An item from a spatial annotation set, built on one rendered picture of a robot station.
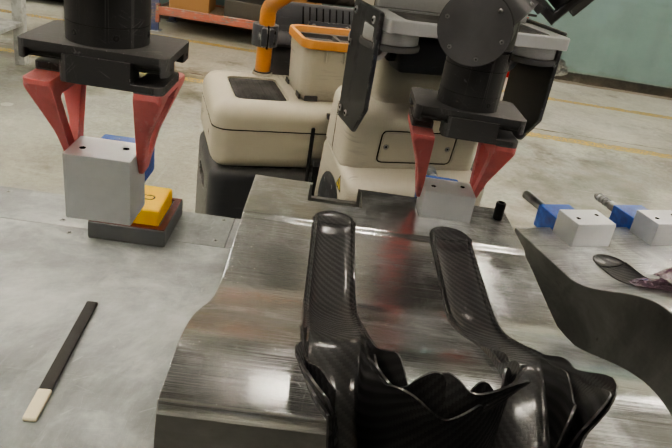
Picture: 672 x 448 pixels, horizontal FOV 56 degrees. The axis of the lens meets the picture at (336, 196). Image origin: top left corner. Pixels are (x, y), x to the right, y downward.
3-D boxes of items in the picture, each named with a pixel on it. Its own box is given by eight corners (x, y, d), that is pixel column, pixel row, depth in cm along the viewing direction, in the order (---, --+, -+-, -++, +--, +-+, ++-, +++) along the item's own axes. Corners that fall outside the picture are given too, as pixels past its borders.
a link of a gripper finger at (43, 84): (124, 188, 46) (125, 63, 42) (25, 174, 46) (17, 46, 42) (151, 154, 52) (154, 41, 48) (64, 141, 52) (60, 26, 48)
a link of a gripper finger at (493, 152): (497, 220, 61) (524, 128, 57) (424, 209, 60) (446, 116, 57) (484, 191, 67) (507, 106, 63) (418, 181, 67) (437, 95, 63)
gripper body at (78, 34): (166, 87, 43) (170, -27, 40) (15, 64, 43) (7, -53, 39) (189, 63, 49) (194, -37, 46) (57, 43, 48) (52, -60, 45)
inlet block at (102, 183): (122, 151, 60) (121, 97, 58) (175, 159, 60) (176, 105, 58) (65, 217, 48) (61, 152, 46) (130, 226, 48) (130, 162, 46)
